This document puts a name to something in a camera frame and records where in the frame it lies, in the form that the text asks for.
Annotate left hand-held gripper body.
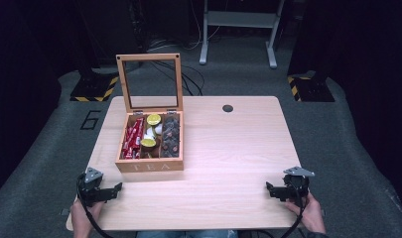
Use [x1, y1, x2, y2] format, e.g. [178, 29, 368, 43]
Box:
[76, 167, 114, 208]

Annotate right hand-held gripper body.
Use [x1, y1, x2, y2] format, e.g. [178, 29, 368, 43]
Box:
[280, 166, 317, 203]

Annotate wooden tea box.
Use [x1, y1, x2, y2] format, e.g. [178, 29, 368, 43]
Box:
[114, 53, 185, 174]

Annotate person's left hand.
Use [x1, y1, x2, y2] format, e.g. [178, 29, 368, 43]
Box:
[69, 197, 105, 232]

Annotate person's right hand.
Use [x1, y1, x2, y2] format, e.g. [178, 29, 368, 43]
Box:
[285, 191, 328, 234]

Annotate bundle of red stick packets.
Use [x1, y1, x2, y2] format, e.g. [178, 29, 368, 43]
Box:
[120, 116, 146, 161]

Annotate black base hazard striped tape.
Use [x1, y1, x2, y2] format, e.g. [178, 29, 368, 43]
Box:
[69, 67, 120, 103]
[286, 70, 336, 103]

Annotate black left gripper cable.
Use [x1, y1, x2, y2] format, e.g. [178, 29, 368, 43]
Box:
[75, 174, 116, 238]

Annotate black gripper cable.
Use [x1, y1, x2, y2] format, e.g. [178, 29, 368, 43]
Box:
[279, 184, 306, 238]
[75, 174, 116, 238]

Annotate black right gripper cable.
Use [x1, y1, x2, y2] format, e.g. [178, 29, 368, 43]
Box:
[279, 184, 306, 238]

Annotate black floor cables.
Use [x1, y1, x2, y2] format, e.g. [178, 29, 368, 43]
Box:
[148, 59, 206, 97]

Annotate white floor cables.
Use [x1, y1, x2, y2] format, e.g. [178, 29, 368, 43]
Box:
[148, 0, 229, 53]

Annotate white metal stand frame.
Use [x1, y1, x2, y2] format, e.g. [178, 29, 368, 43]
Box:
[199, 0, 286, 69]

